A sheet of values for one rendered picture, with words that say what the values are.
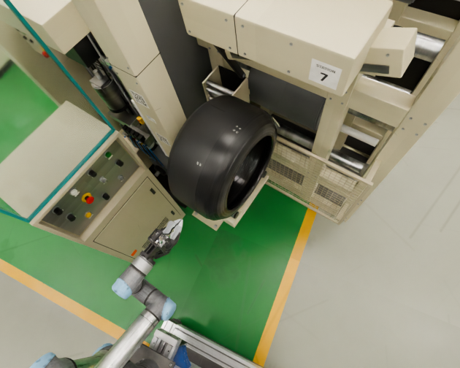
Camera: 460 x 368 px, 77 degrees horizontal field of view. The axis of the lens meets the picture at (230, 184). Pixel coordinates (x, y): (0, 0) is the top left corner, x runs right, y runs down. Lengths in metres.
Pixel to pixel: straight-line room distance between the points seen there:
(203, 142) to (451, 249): 2.17
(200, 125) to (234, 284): 1.52
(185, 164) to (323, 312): 1.64
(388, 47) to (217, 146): 0.61
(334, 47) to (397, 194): 2.02
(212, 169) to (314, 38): 0.54
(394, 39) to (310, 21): 0.24
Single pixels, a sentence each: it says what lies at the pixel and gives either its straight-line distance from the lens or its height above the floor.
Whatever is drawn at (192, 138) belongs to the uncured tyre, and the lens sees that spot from 1.14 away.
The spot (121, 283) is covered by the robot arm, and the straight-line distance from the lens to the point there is 1.18.
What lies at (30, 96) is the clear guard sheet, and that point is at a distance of 1.24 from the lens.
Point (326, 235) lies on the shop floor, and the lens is 2.48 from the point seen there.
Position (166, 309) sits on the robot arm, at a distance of 1.21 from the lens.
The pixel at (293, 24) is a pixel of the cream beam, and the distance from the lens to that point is 0.94.
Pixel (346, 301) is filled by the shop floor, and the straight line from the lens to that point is 2.43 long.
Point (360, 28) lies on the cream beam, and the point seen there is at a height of 1.78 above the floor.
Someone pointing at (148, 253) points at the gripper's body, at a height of 1.28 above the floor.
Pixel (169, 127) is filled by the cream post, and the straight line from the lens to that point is 1.32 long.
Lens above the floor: 2.36
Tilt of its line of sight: 65 degrees down
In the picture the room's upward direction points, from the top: 16 degrees counter-clockwise
